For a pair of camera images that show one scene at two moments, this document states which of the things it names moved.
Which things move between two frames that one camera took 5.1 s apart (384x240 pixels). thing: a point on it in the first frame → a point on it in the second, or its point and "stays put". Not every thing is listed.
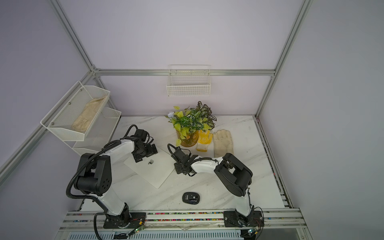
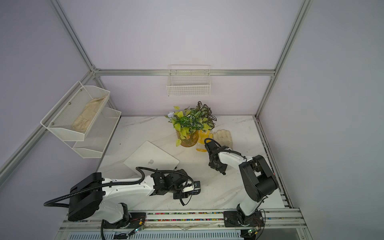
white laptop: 156,169 stays put
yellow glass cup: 204,139 stays put
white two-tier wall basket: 80,119 stays put
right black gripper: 179,169 → 223,168
